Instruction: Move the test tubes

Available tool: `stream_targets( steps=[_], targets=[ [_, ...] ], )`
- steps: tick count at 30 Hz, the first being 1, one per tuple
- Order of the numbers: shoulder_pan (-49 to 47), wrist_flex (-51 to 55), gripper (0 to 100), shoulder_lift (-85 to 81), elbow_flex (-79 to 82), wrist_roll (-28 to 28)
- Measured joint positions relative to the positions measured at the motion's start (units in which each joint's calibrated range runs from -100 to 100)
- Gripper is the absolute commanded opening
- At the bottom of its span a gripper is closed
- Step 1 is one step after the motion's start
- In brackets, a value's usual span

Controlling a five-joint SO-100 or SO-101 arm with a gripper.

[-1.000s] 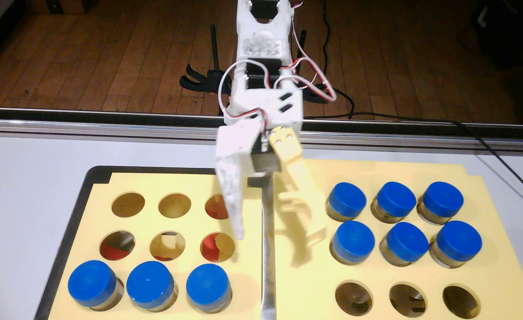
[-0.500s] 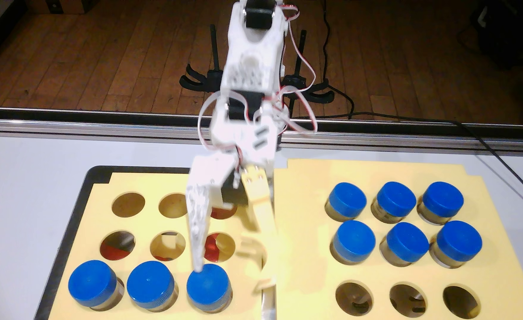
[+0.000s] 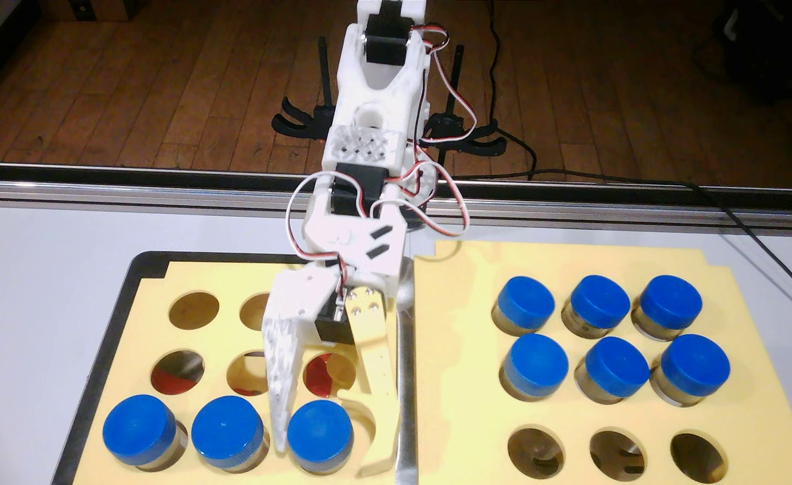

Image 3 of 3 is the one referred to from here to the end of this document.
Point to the black bar clamp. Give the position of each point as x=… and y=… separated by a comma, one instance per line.
x=295, y=126
x=487, y=143

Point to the dark bulky object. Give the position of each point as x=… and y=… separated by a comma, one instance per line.
x=773, y=47

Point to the black metal tray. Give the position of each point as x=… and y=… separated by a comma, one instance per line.
x=407, y=377

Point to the blue capped test tube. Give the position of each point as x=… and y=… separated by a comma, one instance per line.
x=526, y=302
x=227, y=432
x=694, y=364
x=672, y=302
x=320, y=434
x=140, y=429
x=536, y=364
x=615, y=365
x=601, y=301

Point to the yellow foam rack in tray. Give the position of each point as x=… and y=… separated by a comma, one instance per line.
x=217, y=340

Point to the large yellow foam rack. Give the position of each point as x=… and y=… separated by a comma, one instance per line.
x=456, y=377

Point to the aluminium table edge rail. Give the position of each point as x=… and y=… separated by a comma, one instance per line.
x=66, y=192

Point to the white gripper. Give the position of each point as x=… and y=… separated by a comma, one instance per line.
x=302, y=300

